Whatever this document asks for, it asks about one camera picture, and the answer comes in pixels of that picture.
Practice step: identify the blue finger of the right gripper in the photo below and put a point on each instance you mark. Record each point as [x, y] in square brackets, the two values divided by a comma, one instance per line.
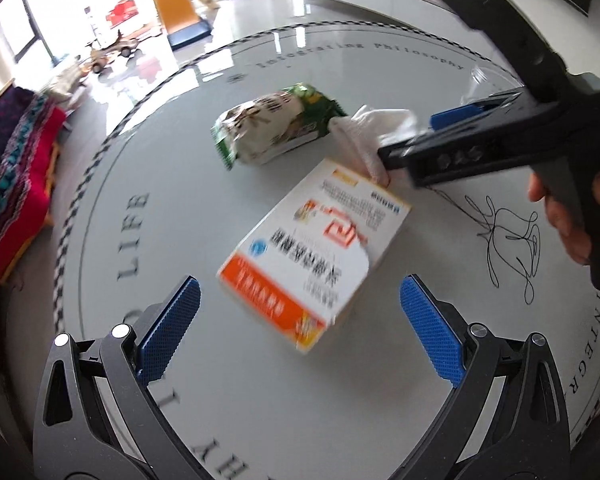
[447, 118]

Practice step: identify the white orange medicine box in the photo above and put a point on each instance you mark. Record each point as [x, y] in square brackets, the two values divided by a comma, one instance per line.
[301, 266]

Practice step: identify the table with colourful blanket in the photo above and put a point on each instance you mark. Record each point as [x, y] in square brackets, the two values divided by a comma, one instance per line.
[29, 126]

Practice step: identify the white plastic bag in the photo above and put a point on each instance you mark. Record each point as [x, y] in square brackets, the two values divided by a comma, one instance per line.
[362, 134]

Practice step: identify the person's right hand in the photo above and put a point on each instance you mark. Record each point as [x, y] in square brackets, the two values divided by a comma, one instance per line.
[577, 243]

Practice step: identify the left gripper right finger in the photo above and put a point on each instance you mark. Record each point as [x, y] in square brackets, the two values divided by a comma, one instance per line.
[505, 416]

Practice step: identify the patterned snack packet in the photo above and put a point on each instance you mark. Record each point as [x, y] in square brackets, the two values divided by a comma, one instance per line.
[256, 131]

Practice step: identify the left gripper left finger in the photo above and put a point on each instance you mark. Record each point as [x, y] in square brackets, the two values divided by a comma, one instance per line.
[96, 418]

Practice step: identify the yellow children's slide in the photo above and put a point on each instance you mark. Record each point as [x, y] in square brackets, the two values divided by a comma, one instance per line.
[181, 22]

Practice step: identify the clear round plastic container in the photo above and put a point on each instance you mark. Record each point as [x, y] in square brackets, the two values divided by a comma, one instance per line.
[484, 82]

